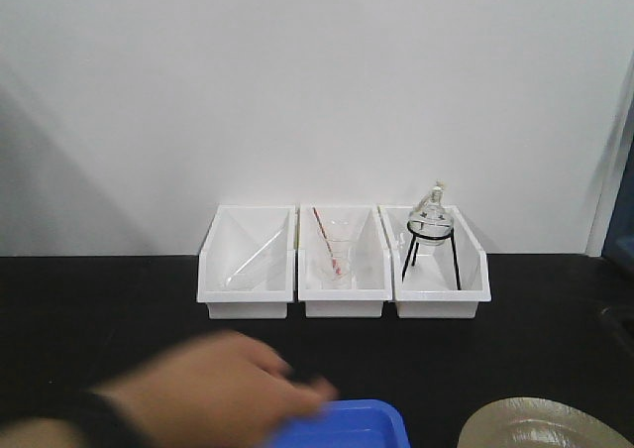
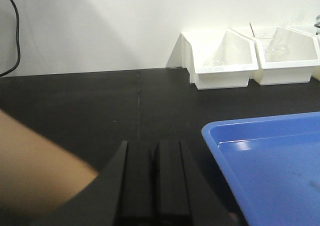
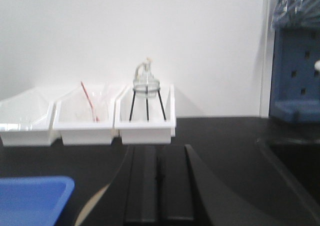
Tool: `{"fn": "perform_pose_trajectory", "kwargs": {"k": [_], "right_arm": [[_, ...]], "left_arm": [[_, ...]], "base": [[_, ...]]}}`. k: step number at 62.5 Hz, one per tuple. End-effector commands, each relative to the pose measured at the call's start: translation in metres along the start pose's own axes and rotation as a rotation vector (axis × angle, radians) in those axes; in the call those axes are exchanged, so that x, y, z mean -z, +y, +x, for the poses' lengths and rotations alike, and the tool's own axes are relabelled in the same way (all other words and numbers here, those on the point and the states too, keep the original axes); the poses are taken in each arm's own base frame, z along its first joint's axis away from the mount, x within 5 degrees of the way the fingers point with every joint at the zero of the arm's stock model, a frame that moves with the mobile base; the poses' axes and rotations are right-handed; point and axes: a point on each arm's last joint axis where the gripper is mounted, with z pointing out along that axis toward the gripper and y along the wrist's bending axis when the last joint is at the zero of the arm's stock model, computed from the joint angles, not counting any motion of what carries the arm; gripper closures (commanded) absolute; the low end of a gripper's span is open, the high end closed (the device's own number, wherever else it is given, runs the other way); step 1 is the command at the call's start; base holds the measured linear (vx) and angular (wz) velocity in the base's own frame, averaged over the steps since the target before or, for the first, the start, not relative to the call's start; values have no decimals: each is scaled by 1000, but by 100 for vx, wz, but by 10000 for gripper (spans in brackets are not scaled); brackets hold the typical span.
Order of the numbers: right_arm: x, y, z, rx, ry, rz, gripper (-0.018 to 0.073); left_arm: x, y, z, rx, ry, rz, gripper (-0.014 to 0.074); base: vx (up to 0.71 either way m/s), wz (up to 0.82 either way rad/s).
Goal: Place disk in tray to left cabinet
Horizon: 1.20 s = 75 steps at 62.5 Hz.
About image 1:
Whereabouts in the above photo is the black wire tripod stand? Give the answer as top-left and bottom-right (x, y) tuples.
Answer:
(401, 221), (462, 290)

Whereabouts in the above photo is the clear glass funnel beaker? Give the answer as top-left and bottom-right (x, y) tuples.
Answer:
(317, 218), (357, 289)

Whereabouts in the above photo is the left white storage bin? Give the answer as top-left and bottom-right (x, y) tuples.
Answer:
(196, 205), (297, 320)

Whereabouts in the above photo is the clear glass test tube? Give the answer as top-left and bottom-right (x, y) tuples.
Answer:
(224, 229), (286, 291)

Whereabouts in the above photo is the person's bare hand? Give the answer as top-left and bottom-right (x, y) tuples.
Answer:
(96, 332), (337, 447)

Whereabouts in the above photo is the blue plastic tray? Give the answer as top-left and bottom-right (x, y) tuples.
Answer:
(264, 399), (410, 448)

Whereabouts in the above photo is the beige plate with black rim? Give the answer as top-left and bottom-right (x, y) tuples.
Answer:
(457, 396), (633, 447)

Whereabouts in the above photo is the white storage bin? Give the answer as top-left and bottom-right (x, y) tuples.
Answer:
(196, 205), (297, 320)
(296, 204), (393, 318)
(378, 204), (491, 319)

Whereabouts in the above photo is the glass alcohol lamp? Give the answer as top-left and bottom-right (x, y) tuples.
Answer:
(407, 181), (454, 246)

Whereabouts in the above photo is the right white storage bin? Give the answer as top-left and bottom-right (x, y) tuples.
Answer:
(378, 204), (491, 319)

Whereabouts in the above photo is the middle white storage bin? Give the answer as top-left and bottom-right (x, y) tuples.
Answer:
(296, 204), (393, 318)

